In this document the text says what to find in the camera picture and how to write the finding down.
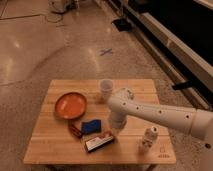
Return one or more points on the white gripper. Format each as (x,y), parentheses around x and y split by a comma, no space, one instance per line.
(117,122)

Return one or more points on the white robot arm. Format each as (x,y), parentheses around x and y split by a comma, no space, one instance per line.
(196,122)

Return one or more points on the blue sponge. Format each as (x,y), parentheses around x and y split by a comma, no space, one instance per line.
(93,126)

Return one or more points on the clear plastic cup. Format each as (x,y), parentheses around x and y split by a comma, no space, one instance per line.
(106,88)

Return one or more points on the small white bottle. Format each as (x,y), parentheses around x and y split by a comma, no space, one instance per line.
(148,139)

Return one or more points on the red brown snack bar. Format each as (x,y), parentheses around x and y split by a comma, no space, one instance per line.
(74,130)

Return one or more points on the orange plate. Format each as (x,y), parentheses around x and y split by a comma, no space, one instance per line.
(71,105)

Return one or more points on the black bracket on rail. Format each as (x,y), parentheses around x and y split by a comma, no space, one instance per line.
(183,85)

